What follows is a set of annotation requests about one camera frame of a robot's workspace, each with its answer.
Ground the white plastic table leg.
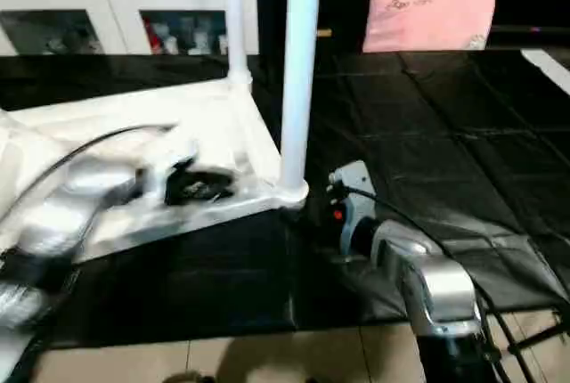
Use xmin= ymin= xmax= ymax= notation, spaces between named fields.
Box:
xmin=279 ymin=0 xmax=323 ymax=206
xmin=223 ymin=0 xmax=253 ymax=90

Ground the black work mat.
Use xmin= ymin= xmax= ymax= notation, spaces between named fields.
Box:
xmin=0 ymin=49 xmax=570 ymax=348

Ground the white glass-door cabinet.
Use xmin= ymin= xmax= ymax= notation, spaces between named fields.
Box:
xmin=0 ymin=0 xmax=259 ymax=56

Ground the black tripod stand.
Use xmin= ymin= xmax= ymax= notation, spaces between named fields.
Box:
xmin=509 ymin=322 xmax=570 ymax=359

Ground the pink printed pillow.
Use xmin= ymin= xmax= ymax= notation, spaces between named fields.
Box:
xmin=362 ymin=0 xmax=500 ymax=53

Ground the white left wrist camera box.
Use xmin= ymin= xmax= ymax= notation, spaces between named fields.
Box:
xmin=142 ymin=138 xmax=201 ymax=206

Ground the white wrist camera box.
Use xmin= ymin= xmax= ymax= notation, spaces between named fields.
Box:
xmin=142 ymin=138 xmax=201 ymax=206
xmin=328 ymin=160 xmax=375 ymax=224

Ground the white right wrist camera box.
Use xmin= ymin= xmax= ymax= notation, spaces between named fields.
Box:
xmin=328 ymin=160 xmax=375 ymax=224

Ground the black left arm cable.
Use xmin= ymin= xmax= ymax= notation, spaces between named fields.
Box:
xmin=0 ymin=125 xmax=175 ymax=224

